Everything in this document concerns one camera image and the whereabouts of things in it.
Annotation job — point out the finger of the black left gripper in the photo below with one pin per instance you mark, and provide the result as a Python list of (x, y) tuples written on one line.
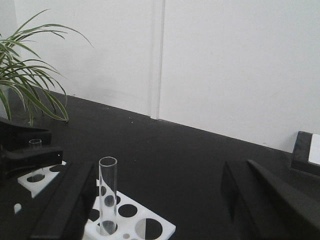
[(14, 136), (13, 162)]

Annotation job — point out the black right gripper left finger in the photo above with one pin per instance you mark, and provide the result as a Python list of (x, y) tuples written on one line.
[(68, 209)]

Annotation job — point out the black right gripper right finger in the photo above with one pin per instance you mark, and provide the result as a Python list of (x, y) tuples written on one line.
[(261, 206)]

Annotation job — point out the short clear test tube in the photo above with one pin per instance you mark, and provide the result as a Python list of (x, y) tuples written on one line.
[(38, 174)]

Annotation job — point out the tall clear test tube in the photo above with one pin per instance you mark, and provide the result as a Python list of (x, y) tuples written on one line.
[(108, 195)]

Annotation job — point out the green spider plant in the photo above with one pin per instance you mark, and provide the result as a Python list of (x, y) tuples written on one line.
[(23, 72)]

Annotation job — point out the black white power socket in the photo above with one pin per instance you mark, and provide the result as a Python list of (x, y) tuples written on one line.
[(301, 153)]

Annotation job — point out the white test tube rack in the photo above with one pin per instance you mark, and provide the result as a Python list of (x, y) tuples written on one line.
[(134, 221)]

